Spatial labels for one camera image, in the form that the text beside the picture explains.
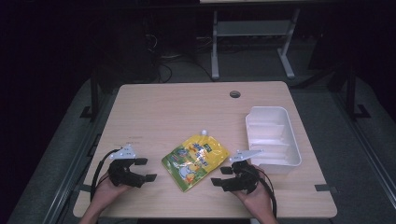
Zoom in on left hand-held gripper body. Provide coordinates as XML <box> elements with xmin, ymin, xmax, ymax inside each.
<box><xmin>107</xmin><ymin>144</ymin><xmax>148</xmax><ymax>189</ymax></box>

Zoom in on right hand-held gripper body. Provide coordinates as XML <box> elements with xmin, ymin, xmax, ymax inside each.
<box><xmin>220</xmin><ymin>149</ymin><xmax>265</xmax><ymax>195</ymax></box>

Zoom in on yellow spouted snack pouch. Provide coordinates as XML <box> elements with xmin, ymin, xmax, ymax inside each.
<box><xmin>161</xmin><ymin>129</ymin><xmax>231</xmax><ymax>193</ymax></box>

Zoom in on white plastic bin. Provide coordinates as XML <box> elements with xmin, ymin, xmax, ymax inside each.
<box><xmin>245</xmin><ymin>105</ymin><xmax>303</xmax><ymax>175</ymax></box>

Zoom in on person's left hand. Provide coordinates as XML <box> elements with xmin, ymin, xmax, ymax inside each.
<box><xmin>92</xmin><ymin>172</ymin><xmax>134</xmax><ymax>213</ymax></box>

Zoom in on person's right hand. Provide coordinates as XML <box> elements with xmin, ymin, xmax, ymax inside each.
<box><xmin>232</xmin><ymin>164</ymin><xmax>274</xmax><ymax>216</ymax></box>

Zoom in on black metal stand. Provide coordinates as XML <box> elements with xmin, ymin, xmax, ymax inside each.
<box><xmin>79</xmin><ymin>73</ymin><xmax>101</xmax><ymax>122</ymax></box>
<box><xmin>345</xmin><ymin>63</ymin><xmax>372</xmax><ymax>121</ymax></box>

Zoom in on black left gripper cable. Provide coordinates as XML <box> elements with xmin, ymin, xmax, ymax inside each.
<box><xmin>90</xmin><ymin>148</ymin><xmax>121</xmax><ymax>202</ymax></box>

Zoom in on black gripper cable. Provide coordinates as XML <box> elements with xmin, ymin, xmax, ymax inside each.
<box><xmin>257</xmin><ymin>168</ymin><xmax>278</xmax><ymax>219</ymax></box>
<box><xmin>90</xmin><ymin>148</ymin><xmax>121</xmax><ymax>202</ymax></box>

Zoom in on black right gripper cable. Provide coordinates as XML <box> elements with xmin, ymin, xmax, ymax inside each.
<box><xmin>257</xmin><ymin>168</ymin><xmax>278</xmax><ymax>219</ymax></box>

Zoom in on black floor cables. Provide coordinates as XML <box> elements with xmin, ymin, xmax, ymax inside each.
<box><xmin>145</xmin><ymin>33</ymin><xmax>214</xmax><ymax>84</ymax></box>

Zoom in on white metal table frame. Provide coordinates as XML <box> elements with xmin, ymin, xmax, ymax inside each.
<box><xmin>210</xmin><ymin>7</ymin><xmax>301</xmax><ymax>81</ymax></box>

